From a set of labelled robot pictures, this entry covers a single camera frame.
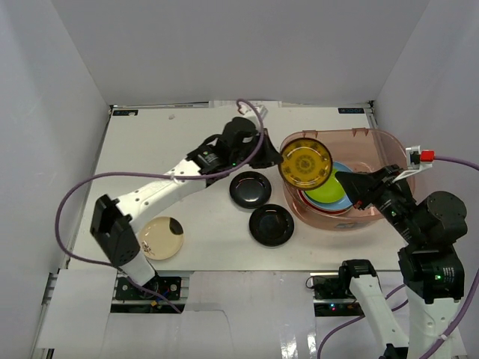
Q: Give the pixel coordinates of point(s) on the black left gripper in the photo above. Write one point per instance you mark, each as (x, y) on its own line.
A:
(263, 150)

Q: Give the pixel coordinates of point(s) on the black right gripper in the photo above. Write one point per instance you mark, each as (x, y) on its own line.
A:
(356, 185)

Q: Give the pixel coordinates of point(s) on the lime green plate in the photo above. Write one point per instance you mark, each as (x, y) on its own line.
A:
(329, 192)

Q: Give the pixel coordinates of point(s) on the light blue plastic plate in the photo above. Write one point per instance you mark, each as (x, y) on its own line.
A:
(337, 166)

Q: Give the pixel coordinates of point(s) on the yellow patterned brown-rim plate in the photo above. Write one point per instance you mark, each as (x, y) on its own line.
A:
(306, 163)

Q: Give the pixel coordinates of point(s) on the black glossy plate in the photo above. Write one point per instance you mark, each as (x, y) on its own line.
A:
(271, 225)
(250, 190)

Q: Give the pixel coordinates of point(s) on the red teal floral plate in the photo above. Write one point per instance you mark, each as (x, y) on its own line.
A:
(305, 203)

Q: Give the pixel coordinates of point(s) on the cream plate with flowers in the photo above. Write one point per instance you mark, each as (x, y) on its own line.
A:
(161, 238)

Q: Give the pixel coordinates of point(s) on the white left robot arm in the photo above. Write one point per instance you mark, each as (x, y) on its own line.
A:
(116, 222)

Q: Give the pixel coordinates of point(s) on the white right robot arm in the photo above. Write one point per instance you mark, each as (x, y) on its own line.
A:
(433, 274)

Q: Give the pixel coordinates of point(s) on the pink transparent plastic bin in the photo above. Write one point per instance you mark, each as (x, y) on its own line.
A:
(361, 150)

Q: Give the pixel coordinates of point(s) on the white papers at back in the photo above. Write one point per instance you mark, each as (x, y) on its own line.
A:
(233, 103)

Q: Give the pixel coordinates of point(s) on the right black corner label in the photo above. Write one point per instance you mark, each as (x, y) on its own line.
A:
(350, 110)

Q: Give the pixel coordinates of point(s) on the black corner label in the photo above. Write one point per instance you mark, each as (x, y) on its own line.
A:
(125, 113)
(350, 110)

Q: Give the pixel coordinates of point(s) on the left black corner label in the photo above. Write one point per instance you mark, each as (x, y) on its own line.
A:
(125, 113)

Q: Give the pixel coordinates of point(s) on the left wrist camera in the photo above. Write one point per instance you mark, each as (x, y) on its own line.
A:
(251, 113)

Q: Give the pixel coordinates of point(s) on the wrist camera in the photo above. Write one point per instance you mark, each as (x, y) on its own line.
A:
(417, 160)
(251, 113)

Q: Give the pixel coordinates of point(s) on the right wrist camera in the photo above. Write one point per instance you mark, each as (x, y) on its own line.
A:
(417, 160)

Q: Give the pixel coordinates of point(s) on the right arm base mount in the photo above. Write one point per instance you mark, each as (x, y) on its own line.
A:
(330, 298)

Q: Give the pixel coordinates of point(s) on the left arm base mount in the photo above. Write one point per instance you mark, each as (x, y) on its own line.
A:
(162, 295)

